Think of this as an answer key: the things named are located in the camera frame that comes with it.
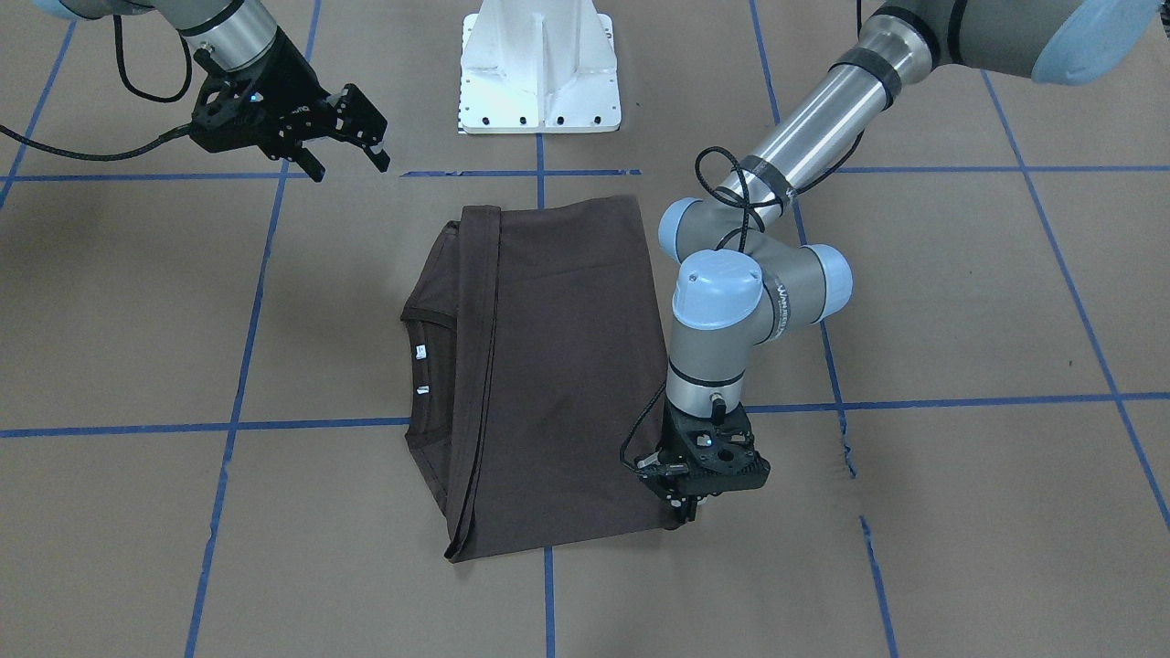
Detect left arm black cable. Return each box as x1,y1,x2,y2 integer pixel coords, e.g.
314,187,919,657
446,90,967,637
620,146,778,467

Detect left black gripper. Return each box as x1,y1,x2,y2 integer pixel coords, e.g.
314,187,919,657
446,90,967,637
654,477,722,527

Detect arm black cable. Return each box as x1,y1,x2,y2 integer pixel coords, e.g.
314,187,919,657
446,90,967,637
620,146,778,467
0,13,197,164

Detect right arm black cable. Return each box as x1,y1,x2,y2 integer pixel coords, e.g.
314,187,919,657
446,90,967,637
0,13,197,164

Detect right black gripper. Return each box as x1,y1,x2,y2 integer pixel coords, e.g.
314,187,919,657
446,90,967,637
197,29,391,183

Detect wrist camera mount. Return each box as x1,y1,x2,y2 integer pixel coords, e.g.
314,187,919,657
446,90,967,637
190,71,271,153
634,400,771,493

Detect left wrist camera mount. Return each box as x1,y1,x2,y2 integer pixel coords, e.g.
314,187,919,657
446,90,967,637
634,400,771,493

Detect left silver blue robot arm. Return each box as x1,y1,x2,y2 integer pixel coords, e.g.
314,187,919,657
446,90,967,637
787,55,1166,525

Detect brown t-shirt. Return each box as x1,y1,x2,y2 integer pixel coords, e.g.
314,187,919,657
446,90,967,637
400,196,677,563

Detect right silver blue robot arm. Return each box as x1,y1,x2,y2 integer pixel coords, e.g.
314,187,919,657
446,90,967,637
37,1,391,181

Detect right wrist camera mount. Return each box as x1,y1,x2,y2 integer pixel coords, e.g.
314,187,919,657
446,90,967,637
190,71,271,153

